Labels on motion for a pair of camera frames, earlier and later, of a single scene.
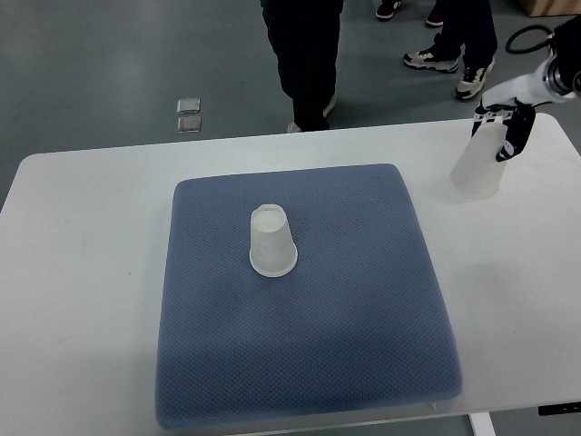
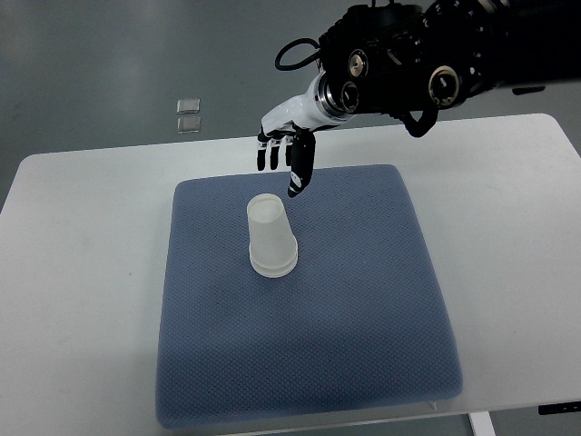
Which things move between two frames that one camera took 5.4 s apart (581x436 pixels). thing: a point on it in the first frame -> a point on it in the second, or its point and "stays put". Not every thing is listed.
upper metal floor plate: (189, 105) stays put
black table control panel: (559, 409) stays put
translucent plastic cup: (476, 173) -> (271, 237)
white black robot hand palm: (533, 89) -> (313, 111)
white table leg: (481, 424) stays put
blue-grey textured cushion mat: (361, 323) stays put
